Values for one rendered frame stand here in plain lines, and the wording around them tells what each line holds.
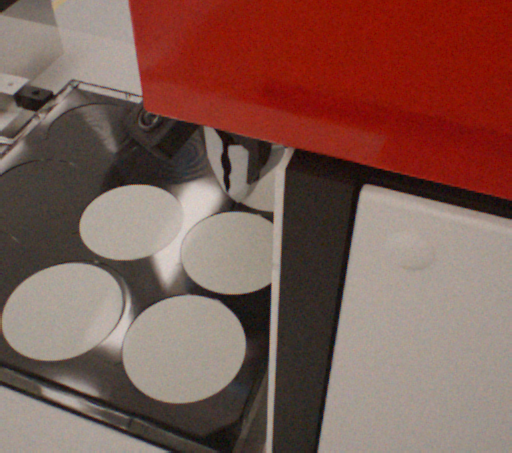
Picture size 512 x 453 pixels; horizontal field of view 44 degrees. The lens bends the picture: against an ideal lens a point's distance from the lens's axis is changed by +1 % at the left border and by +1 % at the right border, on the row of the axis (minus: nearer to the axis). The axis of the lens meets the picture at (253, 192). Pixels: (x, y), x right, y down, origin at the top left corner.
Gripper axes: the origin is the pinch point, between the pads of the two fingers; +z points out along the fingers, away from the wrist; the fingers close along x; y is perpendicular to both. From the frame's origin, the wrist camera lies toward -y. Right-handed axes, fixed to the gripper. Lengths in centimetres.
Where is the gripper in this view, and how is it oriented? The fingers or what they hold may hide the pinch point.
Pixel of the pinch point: (231, 193)
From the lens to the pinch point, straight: 61.9
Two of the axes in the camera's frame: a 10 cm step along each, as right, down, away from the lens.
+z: 0.0, 7.2, 7.0
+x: -6.7, -5.2, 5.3
